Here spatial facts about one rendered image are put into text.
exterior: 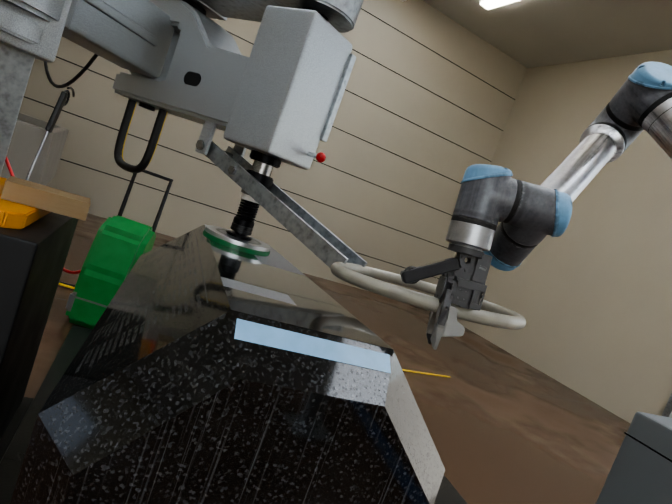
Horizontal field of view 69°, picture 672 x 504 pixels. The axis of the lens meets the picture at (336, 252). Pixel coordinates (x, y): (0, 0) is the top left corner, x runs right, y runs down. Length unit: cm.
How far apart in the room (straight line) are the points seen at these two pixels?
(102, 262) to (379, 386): 212
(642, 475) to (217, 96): 151
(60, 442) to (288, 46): 113
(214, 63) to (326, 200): 513
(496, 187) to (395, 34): 626
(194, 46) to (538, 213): 125
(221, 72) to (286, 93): 30
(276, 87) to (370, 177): 554
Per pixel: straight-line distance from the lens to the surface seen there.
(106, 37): 177
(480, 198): 99
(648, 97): 148
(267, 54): 157
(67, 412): 92
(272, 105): 148
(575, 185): 133
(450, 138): 765
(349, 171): 683
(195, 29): 185
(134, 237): 285
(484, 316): 105
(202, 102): 170
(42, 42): 155
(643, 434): 136
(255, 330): 87
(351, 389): 91
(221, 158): 163
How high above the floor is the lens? 106
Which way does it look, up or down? 5 degrees down
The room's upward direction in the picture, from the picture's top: 20 degrees clockwise
